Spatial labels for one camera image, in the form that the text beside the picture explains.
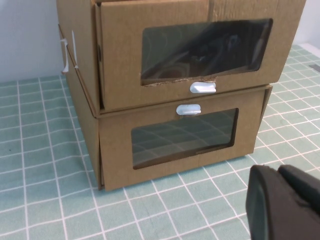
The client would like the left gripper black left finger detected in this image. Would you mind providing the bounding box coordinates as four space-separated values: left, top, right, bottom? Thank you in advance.
244 164 320 240

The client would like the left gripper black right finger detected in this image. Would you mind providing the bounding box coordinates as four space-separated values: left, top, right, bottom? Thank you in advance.
277 163 320 214

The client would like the brown cardboard box shell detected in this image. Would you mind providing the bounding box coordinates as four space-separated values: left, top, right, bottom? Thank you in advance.
58 23 273 192
56 0 106 115

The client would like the white plastic drawer handle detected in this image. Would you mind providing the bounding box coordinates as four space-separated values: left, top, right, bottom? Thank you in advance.
188 81 217 96
175 104 202 117

